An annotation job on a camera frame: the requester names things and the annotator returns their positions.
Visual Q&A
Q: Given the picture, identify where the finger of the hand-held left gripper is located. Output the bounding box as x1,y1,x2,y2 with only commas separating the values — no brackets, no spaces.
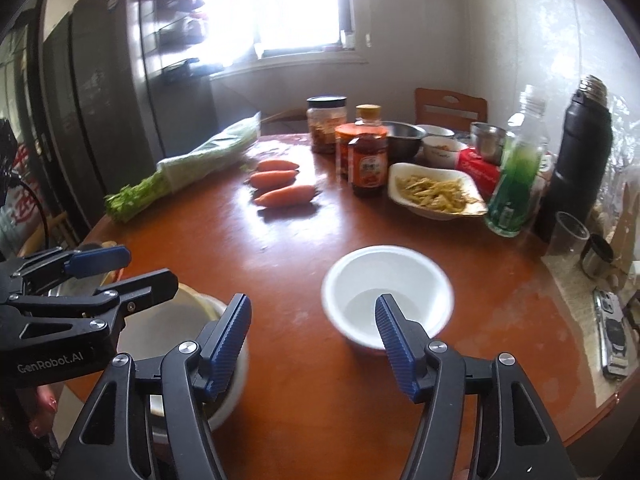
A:
10,269,179,343
0,243,132,306

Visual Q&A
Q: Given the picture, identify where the red-lidded sauce jar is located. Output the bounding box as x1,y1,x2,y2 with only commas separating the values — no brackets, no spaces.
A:
334,122,390,181

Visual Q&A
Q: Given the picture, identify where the white dish of bamboo shoots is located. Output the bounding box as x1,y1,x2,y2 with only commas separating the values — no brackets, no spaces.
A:
387,161,489,221

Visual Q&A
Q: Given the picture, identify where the large carrot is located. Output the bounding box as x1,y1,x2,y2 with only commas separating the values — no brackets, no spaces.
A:
252,185,317,207

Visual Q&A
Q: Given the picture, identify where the brown wooden chair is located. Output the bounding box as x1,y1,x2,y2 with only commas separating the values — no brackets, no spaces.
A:
414,87,488,131

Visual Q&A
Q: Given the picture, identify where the light wooden chair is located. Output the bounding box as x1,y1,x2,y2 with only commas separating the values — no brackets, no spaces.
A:
47,211,69,241

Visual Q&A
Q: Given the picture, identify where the window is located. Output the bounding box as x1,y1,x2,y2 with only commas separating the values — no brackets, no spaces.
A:
192,0,363,63

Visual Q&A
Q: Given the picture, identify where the glass door with red lettering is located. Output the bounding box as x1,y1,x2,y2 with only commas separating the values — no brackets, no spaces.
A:
0,25,51,256

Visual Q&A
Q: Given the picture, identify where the plain white bowl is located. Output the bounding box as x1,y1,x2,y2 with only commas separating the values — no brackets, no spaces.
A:
415,124,456,141

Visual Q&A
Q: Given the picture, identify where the person's left hand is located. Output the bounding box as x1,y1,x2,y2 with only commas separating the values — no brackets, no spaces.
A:
30,386,59,440

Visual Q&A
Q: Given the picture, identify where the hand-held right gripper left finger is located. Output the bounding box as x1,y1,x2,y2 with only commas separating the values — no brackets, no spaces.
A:
52,292,252,480

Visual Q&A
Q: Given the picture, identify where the brown sauce bottle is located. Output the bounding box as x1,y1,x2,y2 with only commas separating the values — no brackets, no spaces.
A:
347,104,390,198

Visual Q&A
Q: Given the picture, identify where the small steel flask cap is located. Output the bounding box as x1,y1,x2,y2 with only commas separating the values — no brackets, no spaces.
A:
580,234,616,279

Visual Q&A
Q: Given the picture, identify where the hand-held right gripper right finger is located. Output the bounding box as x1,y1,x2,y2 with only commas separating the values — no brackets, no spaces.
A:
375,294,573,480

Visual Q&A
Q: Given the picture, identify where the green plastic bottle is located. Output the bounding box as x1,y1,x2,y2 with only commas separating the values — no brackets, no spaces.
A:
484,85,551,238

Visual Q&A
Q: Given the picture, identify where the red bowl with white inside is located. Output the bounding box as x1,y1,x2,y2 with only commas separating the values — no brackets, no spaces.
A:
321,245,456,356

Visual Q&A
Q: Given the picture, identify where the patterned white bowl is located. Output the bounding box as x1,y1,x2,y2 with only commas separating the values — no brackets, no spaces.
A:
421,136,469,170

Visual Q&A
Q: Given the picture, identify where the grey refrigerator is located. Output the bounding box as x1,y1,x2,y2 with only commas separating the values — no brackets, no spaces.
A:
42,0,216,233

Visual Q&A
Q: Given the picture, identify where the silver rectangular device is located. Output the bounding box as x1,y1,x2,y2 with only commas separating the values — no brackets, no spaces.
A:
593,287,632,380

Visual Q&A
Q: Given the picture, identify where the steel cup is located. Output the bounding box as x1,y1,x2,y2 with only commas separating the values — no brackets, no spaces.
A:
469,121,508,166

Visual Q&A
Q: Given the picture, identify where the black thermos flask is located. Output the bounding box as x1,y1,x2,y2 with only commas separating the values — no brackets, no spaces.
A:
537,75,613,243

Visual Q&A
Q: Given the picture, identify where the bagged celery bunch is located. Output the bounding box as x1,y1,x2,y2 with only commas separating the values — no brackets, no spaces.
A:
103,112,262,224

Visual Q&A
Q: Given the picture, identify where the black-lidded pickle jar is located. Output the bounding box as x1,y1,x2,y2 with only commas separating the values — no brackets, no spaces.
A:
306,95,348,155

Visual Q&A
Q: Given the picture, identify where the red box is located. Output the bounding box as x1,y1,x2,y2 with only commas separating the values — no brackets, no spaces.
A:
454,147,502,198

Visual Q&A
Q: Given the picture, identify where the steel mixing bowl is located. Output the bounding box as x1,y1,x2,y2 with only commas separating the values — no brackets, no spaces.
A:
385,121,427,163

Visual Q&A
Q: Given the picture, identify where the yellow bowl with white inside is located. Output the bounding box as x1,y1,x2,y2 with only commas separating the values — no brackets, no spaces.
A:
115,282,251,433

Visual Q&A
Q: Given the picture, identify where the clear plastic cup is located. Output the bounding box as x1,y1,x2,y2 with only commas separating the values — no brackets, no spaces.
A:
544,211,591,261

